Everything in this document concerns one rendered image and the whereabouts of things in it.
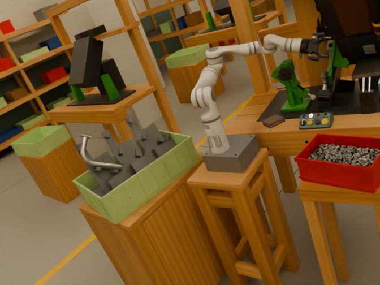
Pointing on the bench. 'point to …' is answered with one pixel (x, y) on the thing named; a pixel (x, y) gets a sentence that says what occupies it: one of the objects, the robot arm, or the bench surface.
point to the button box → (315, 120)
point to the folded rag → (273, 121)
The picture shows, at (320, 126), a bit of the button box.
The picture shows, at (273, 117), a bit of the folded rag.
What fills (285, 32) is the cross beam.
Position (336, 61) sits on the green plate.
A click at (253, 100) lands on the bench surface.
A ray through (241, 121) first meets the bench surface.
